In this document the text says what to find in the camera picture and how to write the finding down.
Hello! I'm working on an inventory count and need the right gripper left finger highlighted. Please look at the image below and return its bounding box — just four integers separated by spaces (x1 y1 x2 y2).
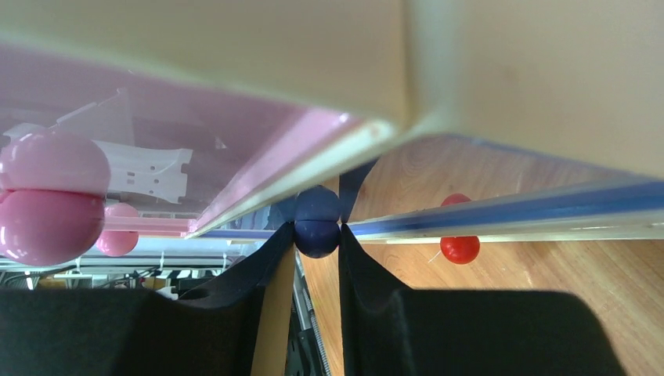
1 223 294 375

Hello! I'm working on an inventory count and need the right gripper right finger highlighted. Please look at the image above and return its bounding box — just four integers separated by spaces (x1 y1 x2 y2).
338 226 625 375

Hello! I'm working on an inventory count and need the white mini drawer cabinet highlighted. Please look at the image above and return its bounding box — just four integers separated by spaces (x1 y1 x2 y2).
0 0 664 245

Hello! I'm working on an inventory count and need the purple drawer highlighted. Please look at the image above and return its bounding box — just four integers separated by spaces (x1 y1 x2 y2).
277 136 663 258

